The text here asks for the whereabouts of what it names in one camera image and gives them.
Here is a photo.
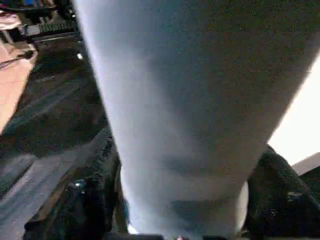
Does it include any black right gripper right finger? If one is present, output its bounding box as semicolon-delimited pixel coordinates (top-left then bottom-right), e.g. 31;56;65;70
239;143;320;240

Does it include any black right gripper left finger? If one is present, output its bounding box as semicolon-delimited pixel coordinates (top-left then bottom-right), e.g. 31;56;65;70
23;128;129;240

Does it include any white upturned plastic table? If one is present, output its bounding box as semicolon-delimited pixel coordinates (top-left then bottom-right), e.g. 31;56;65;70
268;61;320;176

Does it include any white plastic table leg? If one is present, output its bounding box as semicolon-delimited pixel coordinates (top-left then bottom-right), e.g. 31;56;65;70
71;0;320;238

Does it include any black glossy mat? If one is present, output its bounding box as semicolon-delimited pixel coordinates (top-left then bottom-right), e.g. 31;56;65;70
0;37;121;226

